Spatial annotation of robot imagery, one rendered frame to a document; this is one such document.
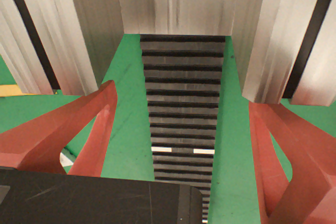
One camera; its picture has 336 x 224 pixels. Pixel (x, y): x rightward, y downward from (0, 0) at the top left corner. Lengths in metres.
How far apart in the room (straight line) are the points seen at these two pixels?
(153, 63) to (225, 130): 0.09
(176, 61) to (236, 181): 0.17
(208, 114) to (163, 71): 0.05
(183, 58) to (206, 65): 0.02
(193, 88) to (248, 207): 0.21
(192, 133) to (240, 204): 0.16
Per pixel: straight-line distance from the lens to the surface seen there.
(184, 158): 0.21
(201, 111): 0.18
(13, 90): 0.24
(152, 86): 0.17
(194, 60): 0.16
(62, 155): 0.28
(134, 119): 0.22
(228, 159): 0.25
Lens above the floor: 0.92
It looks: 47 degrees down
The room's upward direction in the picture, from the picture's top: 172 degrees counter-clockwise
